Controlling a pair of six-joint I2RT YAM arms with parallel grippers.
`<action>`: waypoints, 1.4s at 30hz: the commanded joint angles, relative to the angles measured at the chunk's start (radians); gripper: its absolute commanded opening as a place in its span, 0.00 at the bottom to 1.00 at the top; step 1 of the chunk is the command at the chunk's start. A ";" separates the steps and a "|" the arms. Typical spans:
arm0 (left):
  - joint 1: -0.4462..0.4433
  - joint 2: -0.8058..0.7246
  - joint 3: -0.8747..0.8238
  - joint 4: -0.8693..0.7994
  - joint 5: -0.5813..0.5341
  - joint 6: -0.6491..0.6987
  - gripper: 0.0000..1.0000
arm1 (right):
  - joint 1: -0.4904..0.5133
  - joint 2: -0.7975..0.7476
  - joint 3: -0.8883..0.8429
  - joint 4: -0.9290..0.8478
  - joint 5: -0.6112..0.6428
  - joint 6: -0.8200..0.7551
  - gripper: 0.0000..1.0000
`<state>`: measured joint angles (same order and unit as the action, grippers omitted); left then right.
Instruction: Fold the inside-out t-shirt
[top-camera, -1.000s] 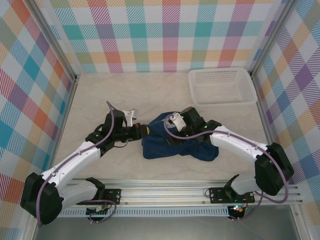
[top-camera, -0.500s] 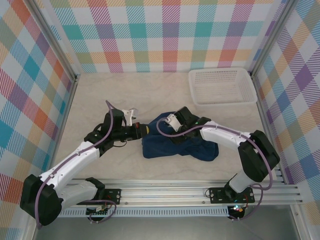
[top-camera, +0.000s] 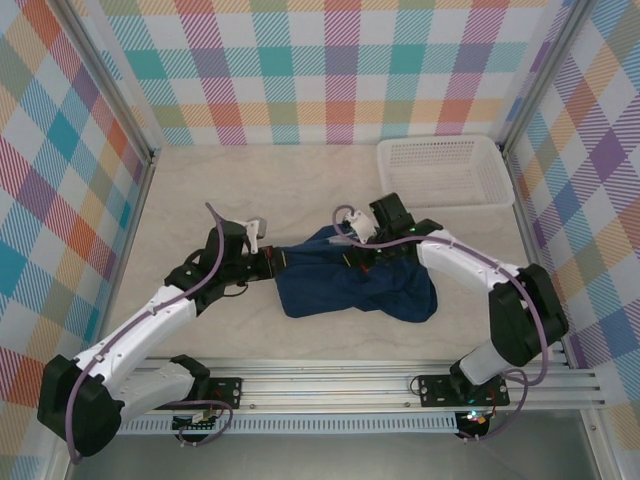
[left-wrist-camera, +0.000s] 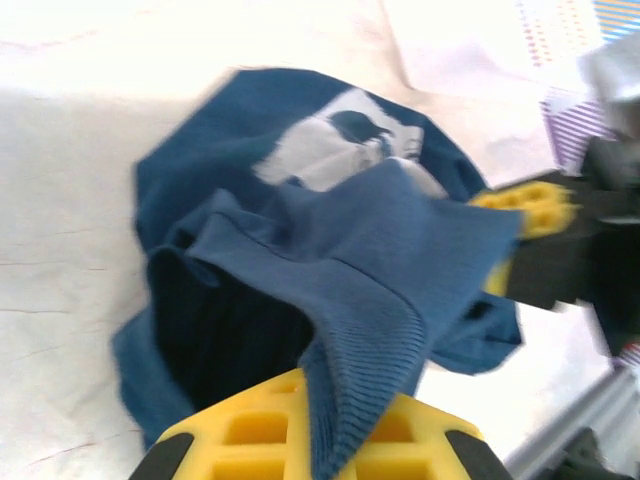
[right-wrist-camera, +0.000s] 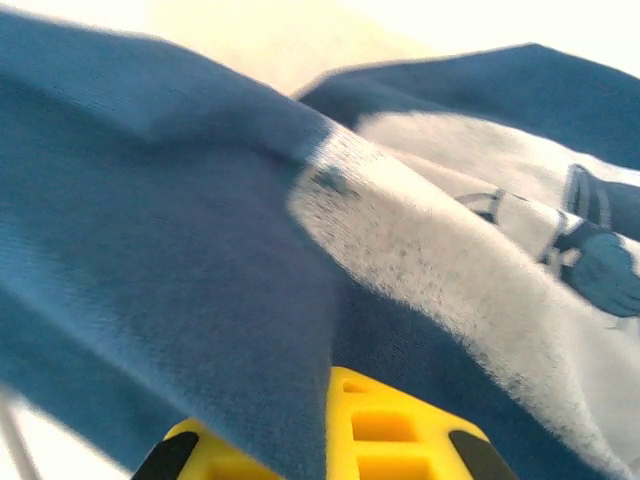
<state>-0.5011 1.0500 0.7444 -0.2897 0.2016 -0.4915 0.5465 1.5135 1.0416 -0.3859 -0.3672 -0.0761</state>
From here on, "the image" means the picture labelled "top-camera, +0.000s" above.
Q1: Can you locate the dark blue t-shirt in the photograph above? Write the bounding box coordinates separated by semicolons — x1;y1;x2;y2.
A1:
273;223;439;324

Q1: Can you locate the white perforated plastic basket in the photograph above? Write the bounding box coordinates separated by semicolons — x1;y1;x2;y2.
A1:
375;134;516;211

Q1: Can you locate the grey metal sheet panel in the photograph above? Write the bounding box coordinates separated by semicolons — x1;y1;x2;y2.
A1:
64;432;601;480

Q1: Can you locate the black controller box with lights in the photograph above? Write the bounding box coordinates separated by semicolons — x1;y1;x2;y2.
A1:
457;409;494;437

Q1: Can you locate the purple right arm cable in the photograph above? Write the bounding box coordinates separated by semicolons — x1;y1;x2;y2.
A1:
332;203;551;446

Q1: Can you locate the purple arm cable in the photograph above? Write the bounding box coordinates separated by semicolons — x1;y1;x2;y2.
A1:
332;203;551;446
64;201;236;466

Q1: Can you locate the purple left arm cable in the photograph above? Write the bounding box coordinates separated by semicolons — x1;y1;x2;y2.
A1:
64;201;236;466

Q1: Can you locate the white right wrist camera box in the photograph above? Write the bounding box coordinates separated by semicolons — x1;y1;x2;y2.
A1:
347;209;376;246

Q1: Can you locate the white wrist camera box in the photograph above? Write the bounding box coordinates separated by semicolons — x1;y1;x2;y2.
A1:
347;209;376;246
234;216;267;254

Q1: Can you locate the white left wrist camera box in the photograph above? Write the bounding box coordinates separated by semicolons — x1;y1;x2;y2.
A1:
234;216;267;254

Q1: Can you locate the aluminium side frame bar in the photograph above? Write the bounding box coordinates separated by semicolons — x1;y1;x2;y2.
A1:
499;144;576;371
87;149;162;376

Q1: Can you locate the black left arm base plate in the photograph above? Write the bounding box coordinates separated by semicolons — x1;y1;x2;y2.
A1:
152;377;244;412

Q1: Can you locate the aluminium mounting rail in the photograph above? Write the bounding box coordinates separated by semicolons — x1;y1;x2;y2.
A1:
54;355;609;415

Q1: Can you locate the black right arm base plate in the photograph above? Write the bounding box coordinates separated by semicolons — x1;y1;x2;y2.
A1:
415;373;511;409

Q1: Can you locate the white slotted cable duct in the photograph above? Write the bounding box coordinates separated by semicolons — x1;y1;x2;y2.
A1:
79;412;459;435

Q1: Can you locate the aluminium frame post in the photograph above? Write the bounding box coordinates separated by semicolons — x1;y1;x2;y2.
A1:
52;0;161;166
499;0;596;156

